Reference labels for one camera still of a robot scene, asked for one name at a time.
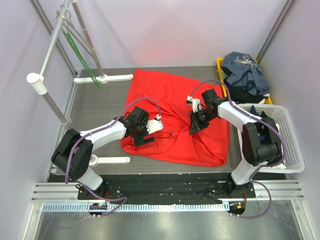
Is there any red tank top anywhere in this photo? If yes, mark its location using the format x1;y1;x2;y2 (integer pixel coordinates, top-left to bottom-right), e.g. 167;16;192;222
120;69;230;167

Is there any grey clothes hanger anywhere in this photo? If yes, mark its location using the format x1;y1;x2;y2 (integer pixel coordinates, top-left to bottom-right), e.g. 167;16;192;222
55;10;97;63

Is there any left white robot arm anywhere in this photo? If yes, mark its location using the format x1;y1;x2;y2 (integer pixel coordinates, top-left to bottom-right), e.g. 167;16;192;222
51;106;164;200

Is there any black garment in tray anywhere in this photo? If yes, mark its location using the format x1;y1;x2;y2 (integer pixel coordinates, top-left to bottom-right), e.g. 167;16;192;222
224;81;269;104

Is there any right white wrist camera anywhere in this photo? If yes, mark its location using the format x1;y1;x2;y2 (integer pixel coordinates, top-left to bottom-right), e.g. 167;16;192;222
186;95;202;113

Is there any yellow plastic tray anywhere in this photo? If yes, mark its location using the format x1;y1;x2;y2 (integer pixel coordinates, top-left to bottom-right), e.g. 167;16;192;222
216;58;273;105

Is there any navy garment in basket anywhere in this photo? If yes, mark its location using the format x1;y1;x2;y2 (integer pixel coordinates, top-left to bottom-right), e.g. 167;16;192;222
249;105;278;142

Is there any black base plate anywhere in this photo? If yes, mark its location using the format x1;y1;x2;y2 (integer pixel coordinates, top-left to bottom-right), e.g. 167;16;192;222
47;172;257;204

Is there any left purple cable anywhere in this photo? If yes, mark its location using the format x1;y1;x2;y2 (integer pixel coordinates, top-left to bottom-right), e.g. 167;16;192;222
64;97;162;217

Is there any white plastic laundry basket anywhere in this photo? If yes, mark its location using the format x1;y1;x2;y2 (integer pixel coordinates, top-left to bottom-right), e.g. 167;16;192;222
239;103;305;174

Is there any blue grey garment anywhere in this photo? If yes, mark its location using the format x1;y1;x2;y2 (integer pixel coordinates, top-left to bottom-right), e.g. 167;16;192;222
221;51;270;96

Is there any green clothes hanger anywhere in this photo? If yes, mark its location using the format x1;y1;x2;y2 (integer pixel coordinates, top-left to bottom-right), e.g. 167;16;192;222
62;29;103;90

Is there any metal clothes rack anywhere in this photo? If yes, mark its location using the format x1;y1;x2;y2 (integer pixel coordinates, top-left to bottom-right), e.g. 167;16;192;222
26;0;134;167

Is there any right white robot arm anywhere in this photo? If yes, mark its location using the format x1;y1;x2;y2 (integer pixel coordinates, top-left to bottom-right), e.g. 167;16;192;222
186;89;285;198

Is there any white slotted cable duct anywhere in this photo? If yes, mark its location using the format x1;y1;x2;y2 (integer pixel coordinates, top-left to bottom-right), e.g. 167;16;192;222
42;201;230;213

